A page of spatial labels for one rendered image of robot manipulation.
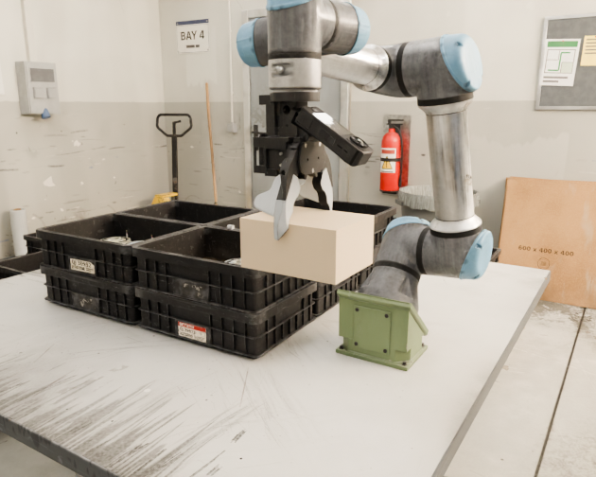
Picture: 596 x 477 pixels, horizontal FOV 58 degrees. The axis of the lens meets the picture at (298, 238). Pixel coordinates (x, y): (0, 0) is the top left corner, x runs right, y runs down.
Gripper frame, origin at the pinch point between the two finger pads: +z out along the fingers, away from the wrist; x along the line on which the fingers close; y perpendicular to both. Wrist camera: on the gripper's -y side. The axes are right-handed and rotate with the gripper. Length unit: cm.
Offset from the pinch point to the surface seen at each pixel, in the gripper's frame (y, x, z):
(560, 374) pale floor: -20, -206, 111
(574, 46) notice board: 4, -345, -55
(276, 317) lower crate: 30, -35, 32
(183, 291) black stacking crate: 51, -25, 26
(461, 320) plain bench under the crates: -4, -77, 40
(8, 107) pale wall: 381, -180, -20
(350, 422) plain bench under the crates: -0.1, -15.2, 40.2
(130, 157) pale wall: 382, -296, 28
